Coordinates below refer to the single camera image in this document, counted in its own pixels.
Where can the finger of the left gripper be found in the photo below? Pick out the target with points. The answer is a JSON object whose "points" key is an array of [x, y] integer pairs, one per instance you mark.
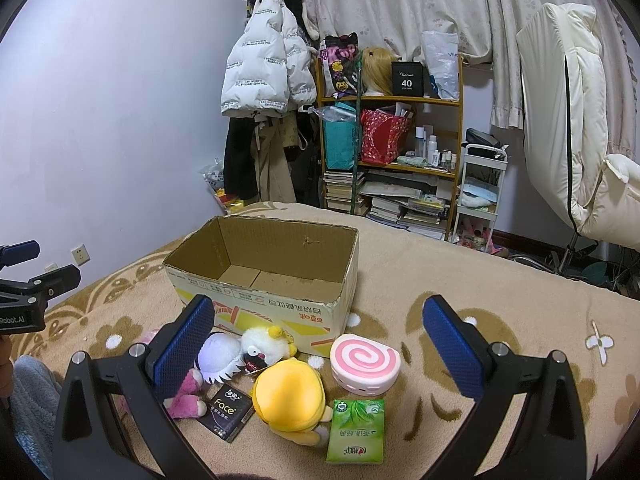
{"points": [[38, 291], [11, 255]]}

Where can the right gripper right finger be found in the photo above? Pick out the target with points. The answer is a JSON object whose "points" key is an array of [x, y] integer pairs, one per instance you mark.
{"points": [[547, 442]]}

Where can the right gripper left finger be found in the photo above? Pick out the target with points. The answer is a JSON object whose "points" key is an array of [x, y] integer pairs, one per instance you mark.
{"points": [[89, 442]]}

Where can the pink white plush toy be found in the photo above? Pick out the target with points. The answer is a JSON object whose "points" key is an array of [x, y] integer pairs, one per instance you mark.
{"points": [[187, 403]]}

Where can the yellow plush toy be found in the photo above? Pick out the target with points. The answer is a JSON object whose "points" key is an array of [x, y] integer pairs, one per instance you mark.
{"points": [[290, 398]]}

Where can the green tissue pack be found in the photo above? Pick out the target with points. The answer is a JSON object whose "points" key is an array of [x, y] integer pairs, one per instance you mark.
{"points": [[357, 433]]}

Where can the pink swirl roll pillow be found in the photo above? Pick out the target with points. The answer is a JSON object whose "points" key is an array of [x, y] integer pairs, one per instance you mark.
{"points": [[363, 366]]}

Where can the purple white plush toy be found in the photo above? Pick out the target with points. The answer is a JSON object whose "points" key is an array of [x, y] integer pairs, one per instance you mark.
{"points": [[220, 358]]}

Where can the black Face tissue pack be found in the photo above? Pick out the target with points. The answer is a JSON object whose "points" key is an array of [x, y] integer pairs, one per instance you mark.
{"points": [[227, 412]]}

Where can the open cardboard box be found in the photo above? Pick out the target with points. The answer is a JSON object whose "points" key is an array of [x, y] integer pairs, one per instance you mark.
{"points": [[299, 275]]}

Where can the black hanging coat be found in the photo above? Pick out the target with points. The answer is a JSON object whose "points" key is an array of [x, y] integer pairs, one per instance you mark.
{"points": [[239, 165]]}

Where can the white utility cart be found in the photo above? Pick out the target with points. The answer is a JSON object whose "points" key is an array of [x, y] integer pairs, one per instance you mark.
{"points": [[482, 172]]}

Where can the stack of books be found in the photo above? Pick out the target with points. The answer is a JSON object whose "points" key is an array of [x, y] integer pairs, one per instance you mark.
{"points": [[342, 192]]}

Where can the beige hanging coat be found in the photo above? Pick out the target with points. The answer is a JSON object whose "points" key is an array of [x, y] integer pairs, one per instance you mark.
{"points": [[273, 176]]}

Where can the white puffer jacket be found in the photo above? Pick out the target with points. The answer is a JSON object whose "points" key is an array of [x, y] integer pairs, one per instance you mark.
{"points": [[268, 71]]}

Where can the teal gift bag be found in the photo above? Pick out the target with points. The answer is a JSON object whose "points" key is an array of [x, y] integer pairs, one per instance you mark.
{"points": [[339, 125]]}

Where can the red gift bag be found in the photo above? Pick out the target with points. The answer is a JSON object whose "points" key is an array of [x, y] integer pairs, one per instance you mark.
{"points": [[383, 135]]}

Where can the wooden bookshelf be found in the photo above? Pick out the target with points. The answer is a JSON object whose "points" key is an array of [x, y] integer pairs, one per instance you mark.
{"points": [[404, 192]]}

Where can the cream office chair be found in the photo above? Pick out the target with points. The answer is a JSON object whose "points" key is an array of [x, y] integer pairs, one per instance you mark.
{"points": [[593, 191]]}

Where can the black box marked 40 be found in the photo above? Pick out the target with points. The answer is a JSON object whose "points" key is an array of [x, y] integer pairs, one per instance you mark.
{"points": [[407, 79]]}

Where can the blonde wig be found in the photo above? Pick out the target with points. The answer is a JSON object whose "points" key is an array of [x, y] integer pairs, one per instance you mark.
{"points": [[377, 70]]}

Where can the white plastic bag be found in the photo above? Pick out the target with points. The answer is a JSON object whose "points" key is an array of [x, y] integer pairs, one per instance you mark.
{"points": [[440, 52]]}

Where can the floral beige curtain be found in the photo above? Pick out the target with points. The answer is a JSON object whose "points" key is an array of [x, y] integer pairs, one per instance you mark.
{"points": [[487, 32]]}

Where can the white wall socket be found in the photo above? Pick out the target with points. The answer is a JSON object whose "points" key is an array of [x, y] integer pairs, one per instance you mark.
{"points": [[80, 255]]}

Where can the white fluffy plush keychain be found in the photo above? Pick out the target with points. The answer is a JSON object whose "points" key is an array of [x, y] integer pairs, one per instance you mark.
{"points": [[264, 346]]}

